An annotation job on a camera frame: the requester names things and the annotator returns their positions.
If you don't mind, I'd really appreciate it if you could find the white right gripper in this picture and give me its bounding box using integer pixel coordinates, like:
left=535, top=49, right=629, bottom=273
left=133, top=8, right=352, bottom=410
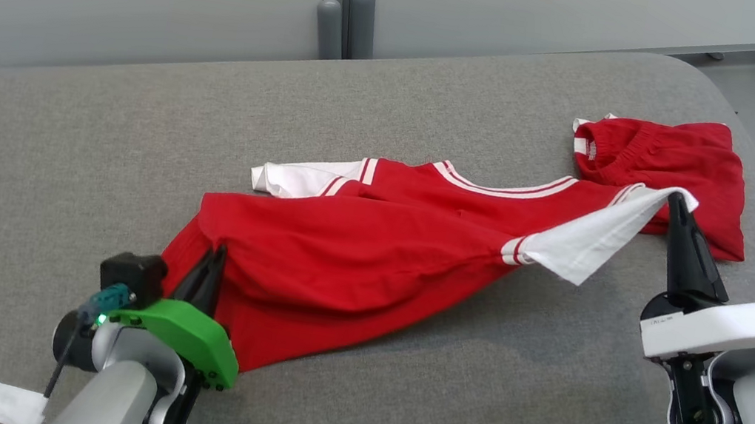
left=634, top=189, right=755, bottom=374

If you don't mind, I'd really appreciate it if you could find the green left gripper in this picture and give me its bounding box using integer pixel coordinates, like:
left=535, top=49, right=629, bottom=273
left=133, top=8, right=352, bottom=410
left=99, top=230, right=258, bottom=394

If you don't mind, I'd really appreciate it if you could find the red shorts white stripe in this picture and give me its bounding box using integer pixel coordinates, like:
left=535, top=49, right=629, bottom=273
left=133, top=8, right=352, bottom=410
left=557, top=102, right=755, bottom=266

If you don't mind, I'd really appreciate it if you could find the red white Bulls jersey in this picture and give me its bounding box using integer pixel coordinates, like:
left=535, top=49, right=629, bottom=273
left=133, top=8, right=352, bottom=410
left=145, top=113, right=702, bottom=424

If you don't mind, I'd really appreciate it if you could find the grey fabric sofa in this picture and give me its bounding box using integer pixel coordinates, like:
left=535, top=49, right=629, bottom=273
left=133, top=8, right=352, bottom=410
left=0, top=0, right=755, bottom=424

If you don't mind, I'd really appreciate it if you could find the teal camera cable connector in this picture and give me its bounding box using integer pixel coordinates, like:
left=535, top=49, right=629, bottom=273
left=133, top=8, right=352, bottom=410
left=76, top=277, right=139, bottom=333

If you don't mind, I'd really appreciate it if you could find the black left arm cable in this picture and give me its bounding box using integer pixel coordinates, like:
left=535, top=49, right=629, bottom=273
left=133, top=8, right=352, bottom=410
left=43, top=317, right=83, bottom=403

